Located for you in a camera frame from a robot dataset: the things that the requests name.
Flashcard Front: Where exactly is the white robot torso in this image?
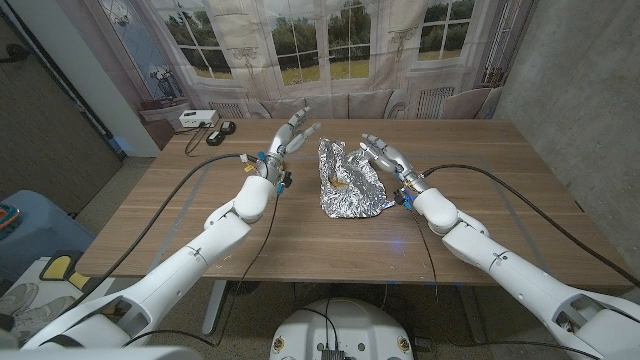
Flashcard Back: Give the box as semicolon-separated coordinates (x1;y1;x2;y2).
269;298;415;360

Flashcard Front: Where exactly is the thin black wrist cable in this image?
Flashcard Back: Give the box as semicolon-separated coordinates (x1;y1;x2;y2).
122;192;281;349
409;209;441;301

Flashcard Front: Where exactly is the printed window backdrop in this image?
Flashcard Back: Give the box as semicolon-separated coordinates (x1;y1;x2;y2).
97;0;539;121

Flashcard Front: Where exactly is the white table leg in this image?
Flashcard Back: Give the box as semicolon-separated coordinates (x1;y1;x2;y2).
201;279;227;336

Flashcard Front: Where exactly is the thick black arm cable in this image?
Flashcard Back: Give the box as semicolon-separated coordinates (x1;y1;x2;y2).
59;153;261;314
422;163;640;289

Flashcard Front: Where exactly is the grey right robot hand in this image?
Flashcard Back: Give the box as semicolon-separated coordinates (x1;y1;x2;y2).
358;133;431;194

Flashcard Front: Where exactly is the black adapter cable loop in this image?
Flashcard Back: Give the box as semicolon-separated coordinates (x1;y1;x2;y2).
183;124;211;156

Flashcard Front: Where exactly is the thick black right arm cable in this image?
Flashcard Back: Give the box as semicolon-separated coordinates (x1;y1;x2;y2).
422;163;640;289

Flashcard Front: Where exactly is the crinkled aluminum foil sheet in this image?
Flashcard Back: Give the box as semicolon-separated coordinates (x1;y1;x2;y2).
318;137;396;220

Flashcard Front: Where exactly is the grey sneaker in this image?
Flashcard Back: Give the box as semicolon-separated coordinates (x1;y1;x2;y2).
0;282;40;316
12;295;77;341

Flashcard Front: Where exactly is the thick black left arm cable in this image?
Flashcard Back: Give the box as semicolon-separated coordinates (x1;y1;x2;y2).
59;153;261;314

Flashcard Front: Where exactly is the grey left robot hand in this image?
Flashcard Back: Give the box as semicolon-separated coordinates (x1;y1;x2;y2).
257;106;322;184

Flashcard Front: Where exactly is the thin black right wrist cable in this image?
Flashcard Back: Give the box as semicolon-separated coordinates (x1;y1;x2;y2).
409;209;441;301

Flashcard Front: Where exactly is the grey table leg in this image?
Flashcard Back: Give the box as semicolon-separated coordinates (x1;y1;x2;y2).
457;284;489;345

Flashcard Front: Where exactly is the white power strip box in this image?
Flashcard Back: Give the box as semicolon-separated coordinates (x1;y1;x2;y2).
178;109;220;129

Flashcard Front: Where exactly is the thin black left wrist cable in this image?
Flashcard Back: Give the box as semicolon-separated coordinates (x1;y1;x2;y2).
122;192;281;349

